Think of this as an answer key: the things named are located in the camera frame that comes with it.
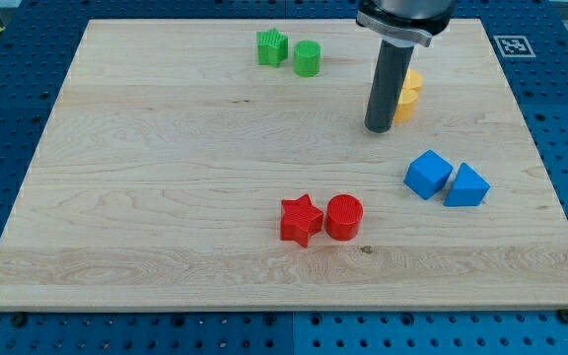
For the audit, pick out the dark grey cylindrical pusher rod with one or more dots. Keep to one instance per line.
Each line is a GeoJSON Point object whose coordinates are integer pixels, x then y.
{"type": "Point", "coordinates": [389, 76]}

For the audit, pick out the yellow block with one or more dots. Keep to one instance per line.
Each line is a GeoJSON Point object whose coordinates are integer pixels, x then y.
{"type": "Point", "coordinates": [413, 80]}
{"type": "Point", "coordinates": [406, 105]}

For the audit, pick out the green cylinder block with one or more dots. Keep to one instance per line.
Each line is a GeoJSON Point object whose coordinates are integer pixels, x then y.
{"type": "Point", "coordinates": [307, 58]}

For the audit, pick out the blue cube block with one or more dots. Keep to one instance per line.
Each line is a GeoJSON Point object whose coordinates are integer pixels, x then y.
{"type": "Point", "coordinates": [428, 174]}

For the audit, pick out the white fiducial marker tag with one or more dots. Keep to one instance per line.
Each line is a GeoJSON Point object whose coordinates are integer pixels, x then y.
{"type": "Point", "coordinates": [514, 46]}

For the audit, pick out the green star block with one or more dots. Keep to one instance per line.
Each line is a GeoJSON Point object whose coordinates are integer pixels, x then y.
{"type": "Point", "coordinates": [272, 47]}

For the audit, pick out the blue triangular prism block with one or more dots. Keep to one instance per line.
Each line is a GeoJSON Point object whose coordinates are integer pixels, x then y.
{"type": "Point", "coordinates": [468, 189]}

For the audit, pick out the red cylinder block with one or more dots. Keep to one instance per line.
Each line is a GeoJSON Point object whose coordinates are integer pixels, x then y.
{"type": "Point", "coordinates": [344, 214]}

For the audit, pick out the red star block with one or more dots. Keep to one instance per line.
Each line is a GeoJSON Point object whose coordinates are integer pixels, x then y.
{"type": "Point", "coordinates": [300, 219]}

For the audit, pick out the light wooden board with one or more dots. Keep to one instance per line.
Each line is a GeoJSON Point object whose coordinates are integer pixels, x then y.
{"type": "Point", "coordinates": [157, 182]}

